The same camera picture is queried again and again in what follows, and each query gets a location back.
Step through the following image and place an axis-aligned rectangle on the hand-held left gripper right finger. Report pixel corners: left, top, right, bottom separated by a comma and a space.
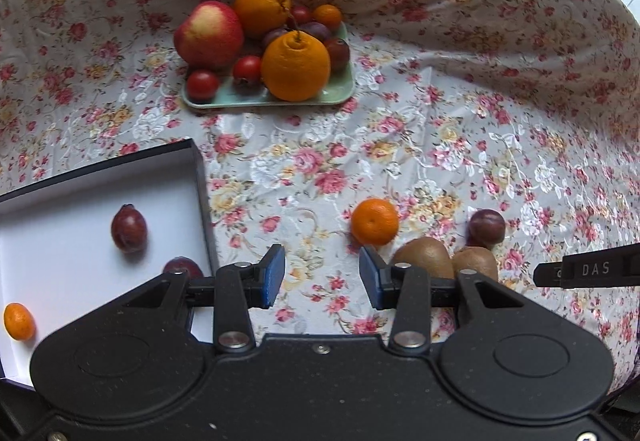
359, 245, 528, 356

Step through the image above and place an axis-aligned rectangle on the red apple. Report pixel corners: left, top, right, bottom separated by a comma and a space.
173, 1, 245, 70

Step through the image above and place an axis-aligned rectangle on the dark box with white inside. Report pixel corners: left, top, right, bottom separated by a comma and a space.
0, 138, 221, 392

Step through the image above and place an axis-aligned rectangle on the red tomato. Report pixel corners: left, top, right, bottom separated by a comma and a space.
186, 70, 221, 102
232, 55, 263, 84

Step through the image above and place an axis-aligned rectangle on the large smooth orange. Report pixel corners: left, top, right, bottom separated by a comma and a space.
234, 0, 292, 39

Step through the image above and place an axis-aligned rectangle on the floral tablecloth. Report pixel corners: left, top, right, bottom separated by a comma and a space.
0, 0, 640, 402

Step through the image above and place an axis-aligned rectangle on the small brown kiwi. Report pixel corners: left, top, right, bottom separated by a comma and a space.
452, 246, 498, 281

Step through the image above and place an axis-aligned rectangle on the dark purple plum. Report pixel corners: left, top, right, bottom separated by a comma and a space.
300, 21, 332, 41
260, 27, 288, 49
162, 257, 205, 279
466, 208, 506, 249
111, 204, 148, 253

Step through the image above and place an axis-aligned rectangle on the small orange mandarin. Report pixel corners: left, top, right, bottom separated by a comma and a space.
313, 4, 343, 30
3, 302, 37, 341
351, 198, 400, 246

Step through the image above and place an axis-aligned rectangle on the light green tray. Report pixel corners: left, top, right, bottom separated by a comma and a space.
181, 21, 356, 109

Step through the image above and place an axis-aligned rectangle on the large brown kiwi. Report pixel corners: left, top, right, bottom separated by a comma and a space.
390, 236, 455, 279

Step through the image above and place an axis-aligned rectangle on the large bumpy orange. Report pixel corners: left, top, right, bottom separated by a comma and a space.
261, 31, 332, 102

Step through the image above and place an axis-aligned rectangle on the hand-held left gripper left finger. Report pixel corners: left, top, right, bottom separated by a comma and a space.
112, 244, 286, 354

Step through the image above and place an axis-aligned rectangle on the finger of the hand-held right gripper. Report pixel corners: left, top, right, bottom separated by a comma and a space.
532, 262, 563, 289

